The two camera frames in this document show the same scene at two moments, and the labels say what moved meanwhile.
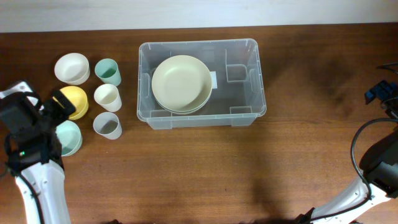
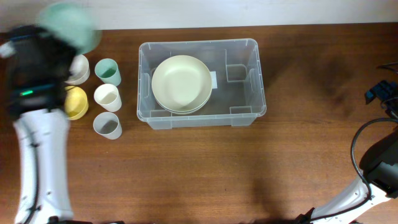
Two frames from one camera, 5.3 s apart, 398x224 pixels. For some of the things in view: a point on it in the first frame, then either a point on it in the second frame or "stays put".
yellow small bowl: (79, 99) stays put
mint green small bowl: (70, 137) -> (78, 24)
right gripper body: (384, 91) stays put
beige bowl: (181, 83) stays put
